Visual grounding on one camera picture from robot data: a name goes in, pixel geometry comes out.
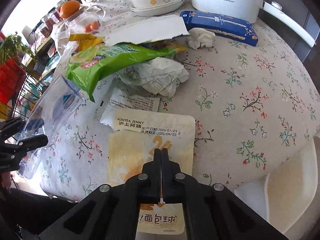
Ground cream bread ball bag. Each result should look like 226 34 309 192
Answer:
107 108 195 235

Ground clear plastic package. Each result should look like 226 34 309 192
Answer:
18 75 83 179

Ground white foil wrapper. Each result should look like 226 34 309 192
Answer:
95 87 160 128

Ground printed paper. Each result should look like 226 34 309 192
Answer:
119 57 189 98

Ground green onion rings bag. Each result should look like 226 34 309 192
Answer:
66 41 187 102

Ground yellow snack bag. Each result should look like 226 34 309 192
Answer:
68 34 104 52

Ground white tissue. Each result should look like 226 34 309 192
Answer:
187 28 215 50

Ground blue snack box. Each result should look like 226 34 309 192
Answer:
180 10 258 47

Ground white trash bin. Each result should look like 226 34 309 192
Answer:
234 137 319 239

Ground person's left hand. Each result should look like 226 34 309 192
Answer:
1 172 11 192

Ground floral tablecloth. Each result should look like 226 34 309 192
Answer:
39 0 320 202

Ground small orange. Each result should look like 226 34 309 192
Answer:
84 24 92 33
90 21 100 31

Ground glass jar with wooden lid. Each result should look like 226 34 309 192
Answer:
63 5 106 34

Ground large orange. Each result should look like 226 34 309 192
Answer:
59 0 80 19

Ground stacked white plates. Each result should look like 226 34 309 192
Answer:
130 0 184 17

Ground white electric cooking pot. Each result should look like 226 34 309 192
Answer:
191 0 316 47

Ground black wire rack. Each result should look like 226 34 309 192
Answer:
1 58 55 121

